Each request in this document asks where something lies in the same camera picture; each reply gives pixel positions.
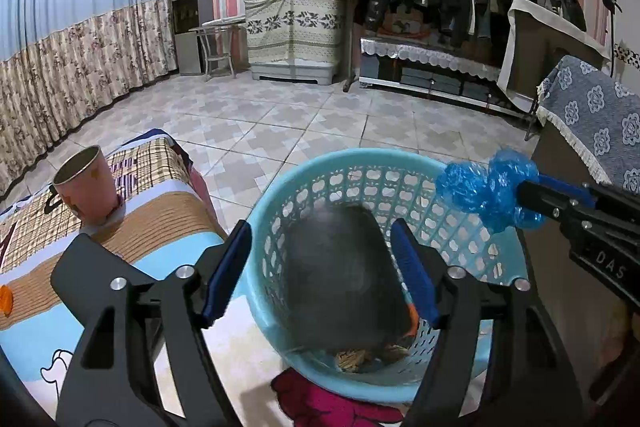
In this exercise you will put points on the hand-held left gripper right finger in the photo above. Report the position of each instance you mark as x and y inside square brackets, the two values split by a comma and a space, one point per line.
[415, 277]

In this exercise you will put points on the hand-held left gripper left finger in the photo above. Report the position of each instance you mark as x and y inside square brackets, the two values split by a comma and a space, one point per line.
[227, 272]

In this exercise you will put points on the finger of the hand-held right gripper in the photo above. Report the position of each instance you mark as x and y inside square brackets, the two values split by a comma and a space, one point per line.
[542, 202]
[567, 188]

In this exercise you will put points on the blue plastic wrap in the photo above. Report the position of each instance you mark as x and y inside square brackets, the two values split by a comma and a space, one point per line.
[475, 192]

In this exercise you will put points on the dark grey knitted garment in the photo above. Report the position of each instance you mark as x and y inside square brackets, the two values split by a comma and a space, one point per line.
[340, 277]

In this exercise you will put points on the tan cloth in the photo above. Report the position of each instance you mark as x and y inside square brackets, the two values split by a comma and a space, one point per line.
[352, 359]

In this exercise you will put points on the light blue plastic basket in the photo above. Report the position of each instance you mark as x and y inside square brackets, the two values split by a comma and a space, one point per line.
[310, 192]

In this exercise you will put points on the blue floral cloth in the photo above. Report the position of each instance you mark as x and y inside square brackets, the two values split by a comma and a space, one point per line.
[595, 117]

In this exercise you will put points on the cartoon blanket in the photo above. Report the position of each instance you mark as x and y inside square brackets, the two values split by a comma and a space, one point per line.
[165, 212]

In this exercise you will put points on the pink cup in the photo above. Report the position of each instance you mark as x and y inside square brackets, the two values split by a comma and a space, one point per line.
[85, 192]

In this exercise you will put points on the low shelf with lace cloth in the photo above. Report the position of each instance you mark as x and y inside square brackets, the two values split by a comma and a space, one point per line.
[430, 62]

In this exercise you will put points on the grey water dispenser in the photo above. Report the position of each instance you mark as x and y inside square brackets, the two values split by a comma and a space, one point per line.
[190, 32]

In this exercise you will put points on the small folding table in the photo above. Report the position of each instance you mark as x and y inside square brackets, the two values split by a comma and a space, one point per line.
[220, 24]

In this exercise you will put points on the chest with floral cover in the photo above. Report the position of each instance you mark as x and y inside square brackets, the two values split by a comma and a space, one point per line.
[295, 32]

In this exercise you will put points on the blue and floral curtain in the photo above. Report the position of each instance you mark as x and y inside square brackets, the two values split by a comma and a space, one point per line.
[75, 32]

